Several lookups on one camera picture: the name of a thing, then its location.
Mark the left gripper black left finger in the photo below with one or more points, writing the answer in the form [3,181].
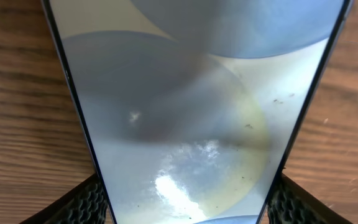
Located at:
[84,204]

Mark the Samsung Galaxy smartphone blue screen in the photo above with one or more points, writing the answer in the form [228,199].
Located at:
[191,107]

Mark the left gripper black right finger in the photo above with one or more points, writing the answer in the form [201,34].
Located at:
[291,204]

